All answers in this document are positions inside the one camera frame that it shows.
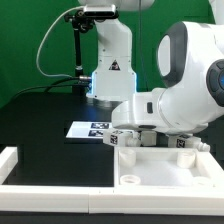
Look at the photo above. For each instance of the white AprilTag sheet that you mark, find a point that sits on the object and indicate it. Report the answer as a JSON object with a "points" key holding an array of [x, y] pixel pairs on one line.
{"points": [[87, 130]]}

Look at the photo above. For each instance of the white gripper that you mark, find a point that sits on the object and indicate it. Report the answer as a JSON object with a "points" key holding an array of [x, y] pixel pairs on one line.
{"points": [[140, 112]]}

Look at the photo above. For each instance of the white U-shaped fence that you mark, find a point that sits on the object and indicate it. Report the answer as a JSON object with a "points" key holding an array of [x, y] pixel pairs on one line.
{"points": [[181, 201]]}

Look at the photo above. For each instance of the white square tabletop part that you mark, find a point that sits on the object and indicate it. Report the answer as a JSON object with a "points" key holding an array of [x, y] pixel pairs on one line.
{"points": [[166, 168]]}

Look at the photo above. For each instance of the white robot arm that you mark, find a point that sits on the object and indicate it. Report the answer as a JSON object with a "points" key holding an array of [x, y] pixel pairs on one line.
{"points": [[190, 59]]}

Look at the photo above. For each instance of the black camera on pole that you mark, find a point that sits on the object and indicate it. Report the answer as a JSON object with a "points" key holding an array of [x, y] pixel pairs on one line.
{"points": [[83, 21]]}

